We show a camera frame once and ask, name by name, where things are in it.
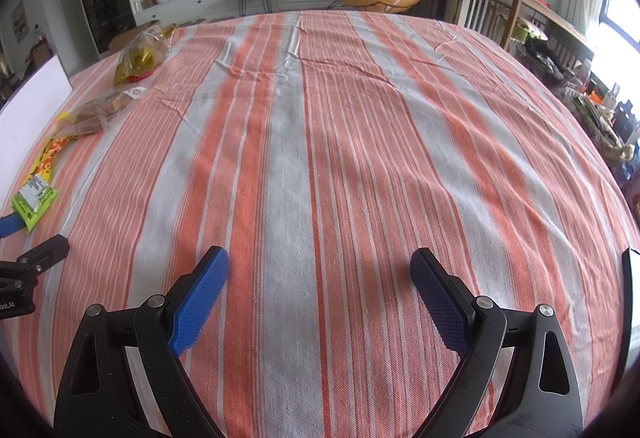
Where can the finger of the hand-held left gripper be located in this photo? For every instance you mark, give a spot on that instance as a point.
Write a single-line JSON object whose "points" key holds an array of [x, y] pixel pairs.
{"points": [[11, 224], [47, 252]]}

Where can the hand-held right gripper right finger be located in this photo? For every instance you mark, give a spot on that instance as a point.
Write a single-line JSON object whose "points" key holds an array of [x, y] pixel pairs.
{"points": [[442, 303]]}

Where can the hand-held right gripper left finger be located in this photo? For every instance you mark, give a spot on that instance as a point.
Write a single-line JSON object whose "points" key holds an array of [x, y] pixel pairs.
{"points": [[200, 298]]}

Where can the yellow-green snack packet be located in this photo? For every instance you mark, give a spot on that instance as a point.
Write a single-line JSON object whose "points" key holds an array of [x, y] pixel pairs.
{"points": [[35, 198]]}

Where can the white cardboard box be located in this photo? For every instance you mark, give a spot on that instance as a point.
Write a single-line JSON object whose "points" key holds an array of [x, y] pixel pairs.
{"points": [[35, 93]]}

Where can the sausage snack packet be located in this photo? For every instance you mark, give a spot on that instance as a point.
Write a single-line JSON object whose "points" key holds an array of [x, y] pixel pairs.
{"points": [[50, 153]]}

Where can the clear brown biscuit packet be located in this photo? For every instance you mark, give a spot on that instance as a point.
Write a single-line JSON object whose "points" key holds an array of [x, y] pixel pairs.
{"points": [[97, 113]]}

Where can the orange striped tablecloth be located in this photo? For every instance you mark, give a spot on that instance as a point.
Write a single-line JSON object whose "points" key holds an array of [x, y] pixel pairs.
{"points": [[350, 168]]}

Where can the white panel black edge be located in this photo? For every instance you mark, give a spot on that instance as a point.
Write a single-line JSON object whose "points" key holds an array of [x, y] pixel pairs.
{"points": [[631, 308]]}

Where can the golden snack bag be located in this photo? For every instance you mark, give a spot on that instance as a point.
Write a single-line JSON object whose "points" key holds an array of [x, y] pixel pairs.
{"points": [[137, 55]]}

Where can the light green bin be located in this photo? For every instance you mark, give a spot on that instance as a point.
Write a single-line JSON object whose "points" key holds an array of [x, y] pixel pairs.
{"points": [[521, 34]]}

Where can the cluttered wooden table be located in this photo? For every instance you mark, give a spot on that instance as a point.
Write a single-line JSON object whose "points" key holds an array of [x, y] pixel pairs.
{"points": [[550, 18]]}

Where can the window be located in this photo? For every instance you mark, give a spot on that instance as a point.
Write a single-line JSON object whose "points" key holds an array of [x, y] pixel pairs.
{"points": [[622, 13]]}

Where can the framed wall picture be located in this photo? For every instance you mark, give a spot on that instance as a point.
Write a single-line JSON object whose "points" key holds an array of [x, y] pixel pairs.
{"points": [[18, 20]]}

